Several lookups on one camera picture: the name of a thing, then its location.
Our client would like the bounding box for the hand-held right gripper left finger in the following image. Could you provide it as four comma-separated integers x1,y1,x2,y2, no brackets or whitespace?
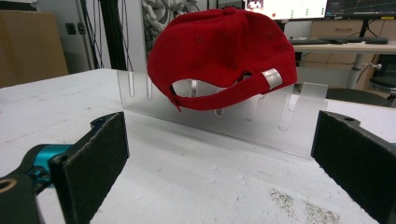
26,111,131,224

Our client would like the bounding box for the brown cardboard box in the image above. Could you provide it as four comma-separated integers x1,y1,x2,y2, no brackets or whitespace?
0,9,69,89

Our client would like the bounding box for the wooden drawer cabinet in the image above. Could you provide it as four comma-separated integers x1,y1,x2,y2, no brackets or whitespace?
298,19,396,91

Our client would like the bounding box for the light wooden desk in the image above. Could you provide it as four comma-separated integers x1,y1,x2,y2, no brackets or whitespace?
292,41,396,90

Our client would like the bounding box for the dark computer monitor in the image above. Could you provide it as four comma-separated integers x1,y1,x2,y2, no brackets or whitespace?
325,0,396,21

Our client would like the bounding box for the clear acrylic slotted rack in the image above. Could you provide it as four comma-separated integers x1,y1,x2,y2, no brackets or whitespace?
116,70,329,161

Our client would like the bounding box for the black round stool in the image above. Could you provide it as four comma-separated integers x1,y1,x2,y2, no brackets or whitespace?
368,54,396,108

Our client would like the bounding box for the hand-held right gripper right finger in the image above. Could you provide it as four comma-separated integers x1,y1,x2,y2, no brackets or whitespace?
310,110,396,224

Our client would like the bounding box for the black metal stand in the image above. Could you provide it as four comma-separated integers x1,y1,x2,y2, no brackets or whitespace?
98,0,128,71

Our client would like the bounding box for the red baseball cap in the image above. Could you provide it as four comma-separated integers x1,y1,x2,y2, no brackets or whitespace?
147,7,298,112

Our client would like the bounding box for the bundle of white cables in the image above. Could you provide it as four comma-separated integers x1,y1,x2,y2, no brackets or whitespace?
141,0,200,52

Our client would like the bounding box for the black wall socket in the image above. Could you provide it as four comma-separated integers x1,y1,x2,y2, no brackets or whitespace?
64,21,87,35

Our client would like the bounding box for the black keyboard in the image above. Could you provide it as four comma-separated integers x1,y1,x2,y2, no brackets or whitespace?
289,35,389,46

